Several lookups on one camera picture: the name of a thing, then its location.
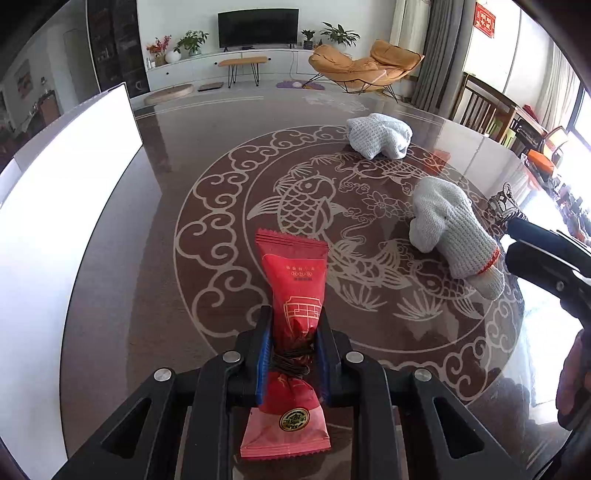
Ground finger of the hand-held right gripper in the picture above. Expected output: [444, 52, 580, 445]
[501, 217, 591, 265]
[505, 242, 591, 326]

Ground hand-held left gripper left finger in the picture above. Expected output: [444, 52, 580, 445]
[53, 305, 273, 480]

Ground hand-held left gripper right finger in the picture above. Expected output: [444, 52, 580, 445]
[315, 318, 539, 480]

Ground rhinestone hair claw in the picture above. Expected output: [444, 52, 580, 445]
[488, 182, 528, 238]

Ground red snack packet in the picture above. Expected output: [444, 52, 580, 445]
[239, 228, 332, 460]

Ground white knit glove orange cuff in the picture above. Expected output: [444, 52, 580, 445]
[346, 113, 413, 161]
[409, 176, 506, 302]

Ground white cardboard box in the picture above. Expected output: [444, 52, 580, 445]
[0, 82, 145, 476]

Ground person's right hand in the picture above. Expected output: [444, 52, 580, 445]
[556, 330, 591, 431]

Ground orange box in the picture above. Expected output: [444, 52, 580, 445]
[526, 150, 557, 171]

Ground wooden slatted chair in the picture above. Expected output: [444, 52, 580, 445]
[450, 73, 518, 139]

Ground grey curtain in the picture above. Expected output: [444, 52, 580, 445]
[411, 0, 476, 114]

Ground white sheer curtain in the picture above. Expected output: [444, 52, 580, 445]
[390, 0, 435, 93]

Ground orange lounge chair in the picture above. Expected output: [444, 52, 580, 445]
[308, 39, 424, 100]

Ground round floor cushion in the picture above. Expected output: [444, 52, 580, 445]
[144, 83, 195, 104]

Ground white television cabinet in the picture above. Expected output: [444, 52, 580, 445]
[147, 48, 324, 90]

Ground wooden bench black legs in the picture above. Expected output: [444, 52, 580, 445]
[218, 56, 269, 88]

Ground large leafy potted plant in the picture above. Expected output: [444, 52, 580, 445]
[320, 22, 361, 49]

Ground green potted plant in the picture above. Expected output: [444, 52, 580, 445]
[174, 30, 209, 57]

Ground red flower bouquet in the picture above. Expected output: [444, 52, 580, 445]
[147, 36, 172, 68]

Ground black television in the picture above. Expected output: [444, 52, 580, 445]
[218, 8, 300, 49]

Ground dark glass display cabinet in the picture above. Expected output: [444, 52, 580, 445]
[87, 0, 149, 97]

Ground framed painting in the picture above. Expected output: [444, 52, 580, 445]
[16, 60, 33, 97]

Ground red wall hanging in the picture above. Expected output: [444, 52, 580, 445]
[475, 2, 497, 38]

